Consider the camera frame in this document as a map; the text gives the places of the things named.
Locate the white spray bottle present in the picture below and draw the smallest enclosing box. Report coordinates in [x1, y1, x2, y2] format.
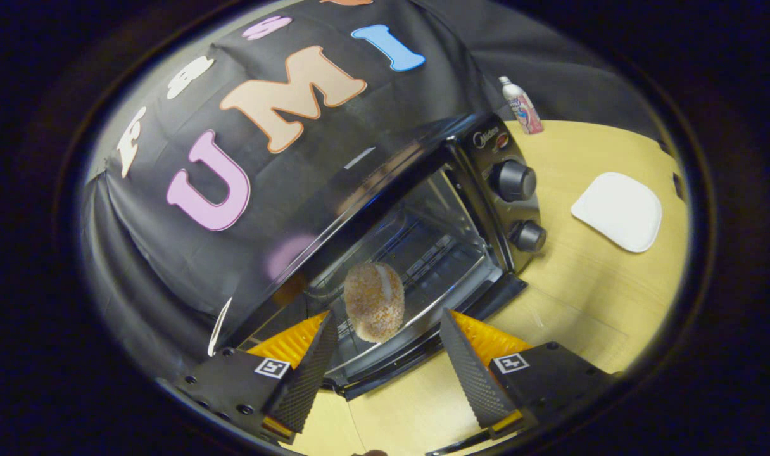
[498, 76, 545, 135]

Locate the black toaster oven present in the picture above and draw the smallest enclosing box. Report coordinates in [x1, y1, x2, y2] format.
[217, 113, 548, 400]

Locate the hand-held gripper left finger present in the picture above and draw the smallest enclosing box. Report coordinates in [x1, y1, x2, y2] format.
[160, 310, 340, 444]

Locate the black backdrop cloth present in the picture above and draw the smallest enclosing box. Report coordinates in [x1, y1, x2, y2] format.
[81, 0, 664, 381]

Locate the white plate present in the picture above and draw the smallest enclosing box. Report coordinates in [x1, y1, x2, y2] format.
[571, 172, 663, 254]

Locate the sugared bread bun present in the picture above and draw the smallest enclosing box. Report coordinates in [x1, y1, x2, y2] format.
[343, 262, 406, 344]

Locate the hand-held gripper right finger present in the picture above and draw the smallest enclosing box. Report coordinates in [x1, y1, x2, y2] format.
[439, 308, 620, 441]

